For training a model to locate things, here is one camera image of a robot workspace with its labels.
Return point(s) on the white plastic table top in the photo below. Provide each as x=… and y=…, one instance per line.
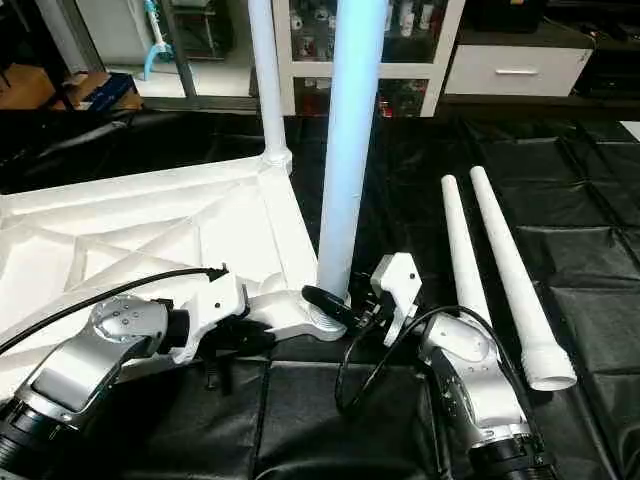
x=150, y=230

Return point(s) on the white plastic table leg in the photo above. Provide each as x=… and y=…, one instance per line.
x=515, y=280
x=462, y=250
x=268, y=80
x=352, y=140

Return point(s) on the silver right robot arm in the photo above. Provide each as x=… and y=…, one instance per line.
x=475, y=390

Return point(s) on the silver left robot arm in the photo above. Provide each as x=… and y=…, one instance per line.
x=80, y=370

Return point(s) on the black work mat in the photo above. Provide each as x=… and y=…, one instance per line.
x=570, y=200

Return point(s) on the white drawer cabinet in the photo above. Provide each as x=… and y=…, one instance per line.
x=515, y=70
x=400, y=50

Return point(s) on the small blue box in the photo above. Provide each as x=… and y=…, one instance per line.
x=105, y=90

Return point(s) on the light blue hanger hook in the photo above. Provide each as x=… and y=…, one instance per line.
x=155, y=40

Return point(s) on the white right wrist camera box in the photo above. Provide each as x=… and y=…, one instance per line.
x=398, y=285

